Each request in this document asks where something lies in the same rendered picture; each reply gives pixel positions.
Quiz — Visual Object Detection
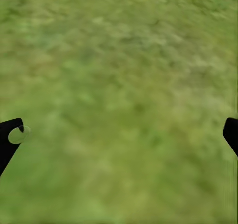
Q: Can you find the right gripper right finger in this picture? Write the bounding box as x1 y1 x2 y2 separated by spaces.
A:
223 117 238 157

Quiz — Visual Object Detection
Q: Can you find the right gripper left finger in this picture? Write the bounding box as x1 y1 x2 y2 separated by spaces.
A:
0 118 31 176

